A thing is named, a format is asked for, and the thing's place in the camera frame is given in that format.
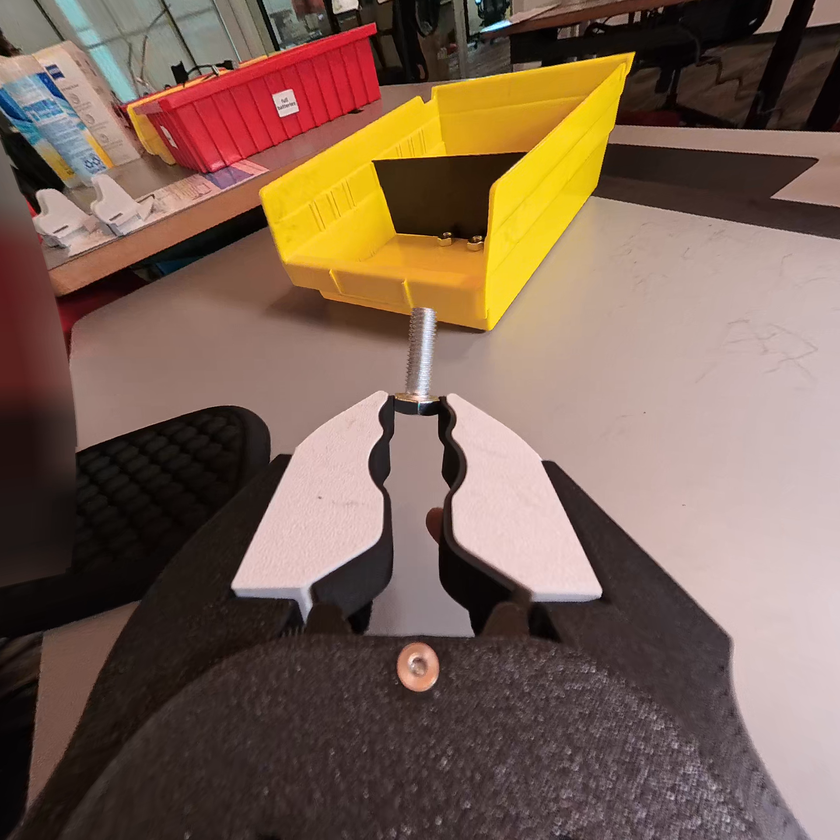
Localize white plastic bracket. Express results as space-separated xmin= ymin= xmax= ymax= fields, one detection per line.
xmin=31 ymin=189 xmax=89 ymax=249
xmin=91 ymin=174 xmax=157 ymax=236

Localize yellow storage tote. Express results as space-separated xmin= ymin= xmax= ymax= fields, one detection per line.
xmin=126 ymin=62 xmax=270 ymax=165

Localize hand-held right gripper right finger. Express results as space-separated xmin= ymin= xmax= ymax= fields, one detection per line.
xmin=438 ymin=394 xmax=603 ymax=634

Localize printed paper sheet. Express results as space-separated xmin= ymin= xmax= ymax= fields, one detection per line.
xmin=134 ymin=159 xmax=271 ymax=221

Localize yellow plastic bin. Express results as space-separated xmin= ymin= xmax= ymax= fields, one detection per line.
xmin=259 ymin=51 xmax=636 ymax=331

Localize blue white wipes canister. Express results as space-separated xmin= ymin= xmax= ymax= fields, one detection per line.
xmin=0 ymin=56 xmax=111 ymax=191

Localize brown wooden desk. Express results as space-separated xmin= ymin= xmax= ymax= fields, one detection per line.
xmin=482 ymin=0 xmax=723 ymax=37

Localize silver hex bolt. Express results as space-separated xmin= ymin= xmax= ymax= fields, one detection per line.
xmin=394 ymin=306 xmax=441 ymax=418

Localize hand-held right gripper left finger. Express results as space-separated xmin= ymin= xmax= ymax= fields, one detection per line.
xmin=231 ymin=390 xmax=395 ymax=634

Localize red ribbed storage bin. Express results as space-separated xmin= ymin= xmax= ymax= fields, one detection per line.
xmin=147 ymin=23 xmax=383 ymax=175

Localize black plastic bin divider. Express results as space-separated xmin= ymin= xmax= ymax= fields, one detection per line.
xmin=372 ymin=152 xmax=528 ymax=238

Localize white cardboard box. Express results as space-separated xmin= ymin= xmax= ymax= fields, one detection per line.
xmin=36 ymin=41 xmax=144 ymax=165

